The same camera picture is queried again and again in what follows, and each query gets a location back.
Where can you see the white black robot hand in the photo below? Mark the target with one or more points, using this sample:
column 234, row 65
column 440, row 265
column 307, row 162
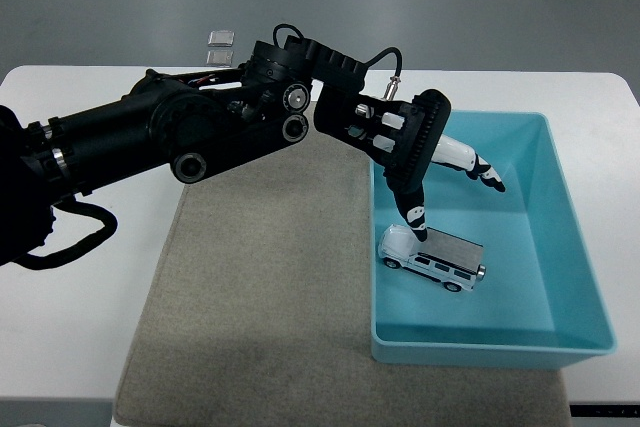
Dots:
column 455, row 152

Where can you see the white toy car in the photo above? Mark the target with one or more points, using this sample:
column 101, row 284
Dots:
column 450, row 252

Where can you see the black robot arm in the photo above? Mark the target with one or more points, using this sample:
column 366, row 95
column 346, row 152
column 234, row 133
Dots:
column 125, row 137

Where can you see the blue plastic box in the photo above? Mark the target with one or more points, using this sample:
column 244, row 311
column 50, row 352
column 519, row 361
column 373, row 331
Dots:
column 530, row 267

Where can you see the grey-brown felt mat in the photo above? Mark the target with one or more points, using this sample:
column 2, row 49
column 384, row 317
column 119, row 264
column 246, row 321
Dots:
column 250, row 297

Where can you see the black table control panel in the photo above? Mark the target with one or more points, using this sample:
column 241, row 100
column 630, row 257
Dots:
column 605, row 411

